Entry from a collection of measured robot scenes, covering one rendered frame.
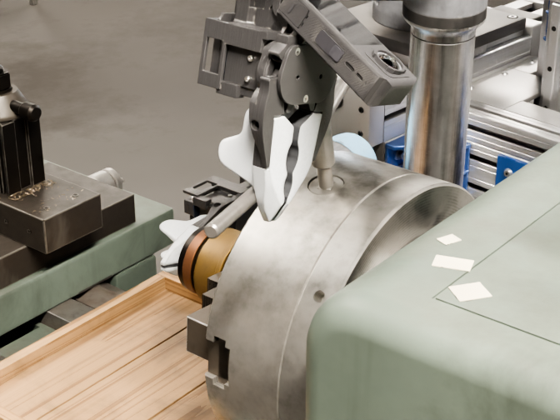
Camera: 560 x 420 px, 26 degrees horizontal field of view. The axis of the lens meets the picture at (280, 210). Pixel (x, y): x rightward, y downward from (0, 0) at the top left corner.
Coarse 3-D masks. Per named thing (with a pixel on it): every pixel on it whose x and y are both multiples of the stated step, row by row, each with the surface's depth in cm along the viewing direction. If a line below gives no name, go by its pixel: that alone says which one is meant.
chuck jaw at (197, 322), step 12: (216, 276) 124; (204, 300) 120; (204, 312) 116; (192, 324) 115; (204, 324) 114; (192, 336) 116; (204, 336) 115; (192, 348) 116; (204, 348) 115; (216, 348) 112; (216, 360) 113; (228, 360) 111; (216, 372) 113
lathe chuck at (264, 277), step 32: (352, 160) 117; (352, 192) 111; (256, 224) 111; (288, 224) 110; (320, 224) 109; (256, 256) 110; (288, 256) 108; (320, 256) 107; (224, 288) 110; (256, 288) 108; (288, 288) 107; (224, 320) 110; (256, 320) 108; (288, 320) 106; (256, 352) 108; (224, 384) 112; (256, 384) 109; (224, 416) 115; (256, 416) 111
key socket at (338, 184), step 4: (332, 176) 114; (316, 180) 113; (336, 180) 113; (340, 180) 113; (312, 184) 113; (316, 184) 113; (336, 184) 112; (340, 184) 112; (308, 188) 113; (312, 188) 112; (316, 188) 112; (332, 188) 112; (336, 188) 112; (340, 188) 112; (312, 192) 112; (316, 192) 112; (320, 192) 112; (324, 192) 112; (328, 192) 112; (332, 192) 111
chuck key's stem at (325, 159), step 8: (328, 128) 108; (328, 136) 109; (328, 144) 109; (320, 152) 109; (328, 152) 110; (320, 160) 110; (328, 160) 110; (320, 168) 110; (328, 168) 111; (320, 176) 111; (328, 176) 111; (320, 184) 112; (328, 184) 112
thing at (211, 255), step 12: (228, 228) 129; (192, 240) 129; (204, 240) 128; (216, 240) 127; (228, 240) 127; (180, 252) 129; (192, 252) 128; (204, 252) 127; (216, 252) 126; (228, 252) 125; (180, 264) 129; (192, 264) 128; (204, 264) 126; (216, 264) 126; (180, 276) 129; (192, 276) 128; (204, 276) 126; (192, 288) 129; (204, 288) 127
